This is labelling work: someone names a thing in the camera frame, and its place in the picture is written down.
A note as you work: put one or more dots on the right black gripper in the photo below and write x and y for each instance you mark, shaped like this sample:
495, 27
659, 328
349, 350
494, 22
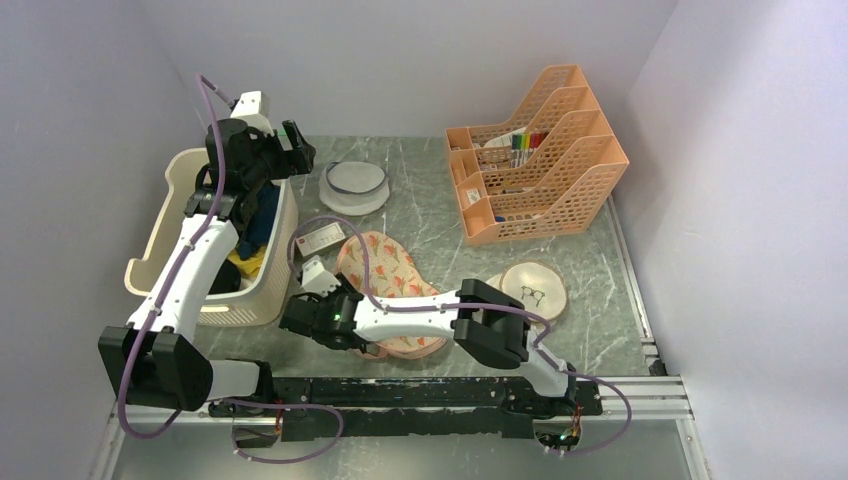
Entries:
343, 290

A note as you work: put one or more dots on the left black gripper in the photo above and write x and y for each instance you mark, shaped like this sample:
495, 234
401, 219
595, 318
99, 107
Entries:
299, 160

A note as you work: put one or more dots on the floral pink laundry bag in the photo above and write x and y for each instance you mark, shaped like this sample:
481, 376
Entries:
392, 273

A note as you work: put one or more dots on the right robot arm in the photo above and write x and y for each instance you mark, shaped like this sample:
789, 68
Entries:
490, 326

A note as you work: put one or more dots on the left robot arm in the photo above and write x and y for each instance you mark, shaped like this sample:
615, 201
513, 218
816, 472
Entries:
151, 361

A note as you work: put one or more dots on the cream laundry basket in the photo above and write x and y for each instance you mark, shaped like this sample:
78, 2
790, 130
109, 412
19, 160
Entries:
256, 304

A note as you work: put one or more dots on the round white mesh bag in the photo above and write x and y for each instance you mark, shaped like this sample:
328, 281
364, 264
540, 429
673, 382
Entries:
354, 188

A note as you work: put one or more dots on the blue cloth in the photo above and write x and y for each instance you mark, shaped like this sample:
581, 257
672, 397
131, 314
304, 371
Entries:
260, 227

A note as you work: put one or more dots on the small white red box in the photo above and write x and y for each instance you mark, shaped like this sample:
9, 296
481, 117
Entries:
320, 239

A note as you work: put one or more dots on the yellow cloth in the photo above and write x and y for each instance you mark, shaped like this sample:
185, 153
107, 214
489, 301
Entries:
250, 267

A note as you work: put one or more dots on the black garment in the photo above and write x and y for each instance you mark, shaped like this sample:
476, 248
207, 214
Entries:
227, 280

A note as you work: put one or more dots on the coloured markers set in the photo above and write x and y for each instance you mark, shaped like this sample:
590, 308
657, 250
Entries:
527, 141

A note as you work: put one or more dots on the orange file organizer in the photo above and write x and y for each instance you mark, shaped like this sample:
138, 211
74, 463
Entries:
556, 189

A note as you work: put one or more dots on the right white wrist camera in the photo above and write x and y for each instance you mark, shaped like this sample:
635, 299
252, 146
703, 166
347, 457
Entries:
317, 279

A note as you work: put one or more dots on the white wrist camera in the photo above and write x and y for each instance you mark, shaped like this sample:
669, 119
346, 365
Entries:
317, 279
253, 108

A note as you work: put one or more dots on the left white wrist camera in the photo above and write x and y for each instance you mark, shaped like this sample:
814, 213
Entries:
253, 108

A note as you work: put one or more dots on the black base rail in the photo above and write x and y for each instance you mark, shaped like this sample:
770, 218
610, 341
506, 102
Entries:
384, 407

